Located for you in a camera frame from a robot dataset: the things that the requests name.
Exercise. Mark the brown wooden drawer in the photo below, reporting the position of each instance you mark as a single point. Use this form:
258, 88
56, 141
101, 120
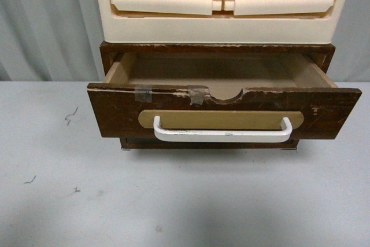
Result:
219, 91

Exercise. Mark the dark brown wooden drawer cabinet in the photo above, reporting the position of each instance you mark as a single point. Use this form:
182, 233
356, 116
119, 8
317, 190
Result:
320, 54

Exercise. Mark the dark wooden lower drawer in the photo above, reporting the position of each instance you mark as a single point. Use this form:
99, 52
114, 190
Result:
152, 143

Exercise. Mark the cream plastic left flap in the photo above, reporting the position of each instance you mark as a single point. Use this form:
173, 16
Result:
197, 7

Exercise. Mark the cream plastic flap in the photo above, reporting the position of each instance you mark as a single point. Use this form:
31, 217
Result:
267, 7
197, 7

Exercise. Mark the cream plastic storage box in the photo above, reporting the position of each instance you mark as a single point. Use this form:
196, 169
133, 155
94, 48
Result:
117, 29

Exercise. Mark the cream plastic right flap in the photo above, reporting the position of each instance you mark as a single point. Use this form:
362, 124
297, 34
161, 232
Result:
267, 7

